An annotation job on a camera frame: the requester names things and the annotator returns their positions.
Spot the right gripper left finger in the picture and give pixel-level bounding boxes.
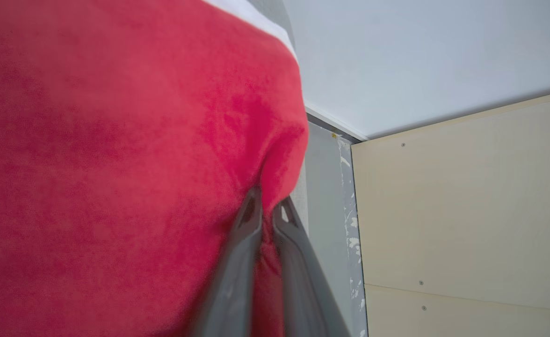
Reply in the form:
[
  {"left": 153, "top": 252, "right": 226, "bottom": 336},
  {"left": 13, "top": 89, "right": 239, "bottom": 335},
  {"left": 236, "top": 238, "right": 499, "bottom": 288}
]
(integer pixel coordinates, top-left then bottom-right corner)
[{"left": 188, "top": 185, "right": 264, "bottom": 337}]

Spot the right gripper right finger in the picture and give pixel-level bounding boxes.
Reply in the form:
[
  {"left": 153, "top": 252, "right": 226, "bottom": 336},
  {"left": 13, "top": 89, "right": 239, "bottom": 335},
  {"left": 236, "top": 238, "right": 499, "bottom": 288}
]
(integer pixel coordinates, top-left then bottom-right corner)
[{"left": 272, "top": 197, "right": 350, "bottom": 337}]

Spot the plain red garment white trim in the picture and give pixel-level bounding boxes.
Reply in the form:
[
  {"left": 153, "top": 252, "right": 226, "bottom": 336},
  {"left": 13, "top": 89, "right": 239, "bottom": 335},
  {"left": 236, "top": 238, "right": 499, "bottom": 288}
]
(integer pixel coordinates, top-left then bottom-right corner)
[{"left": 0, "top": 0, "right": 309, "bottom": 337}]

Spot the beige wooden wall panel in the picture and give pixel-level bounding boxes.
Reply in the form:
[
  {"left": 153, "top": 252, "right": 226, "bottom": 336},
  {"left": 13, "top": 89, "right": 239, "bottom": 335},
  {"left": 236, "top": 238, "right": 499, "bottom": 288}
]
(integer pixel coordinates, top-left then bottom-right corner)
[
  {"left": 351, "top": 89, "right": 550, "bottom": 312},
  {"left": 364, "top": 285, "right": 550, "bottom": 337}
]

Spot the white wall baseboard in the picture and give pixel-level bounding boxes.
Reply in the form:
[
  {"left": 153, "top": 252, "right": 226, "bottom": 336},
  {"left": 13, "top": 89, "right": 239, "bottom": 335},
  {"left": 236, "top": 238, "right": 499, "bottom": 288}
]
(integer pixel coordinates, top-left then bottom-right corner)
[{"left": 305, "top": 107, "right": 368, "bottom": 142}]

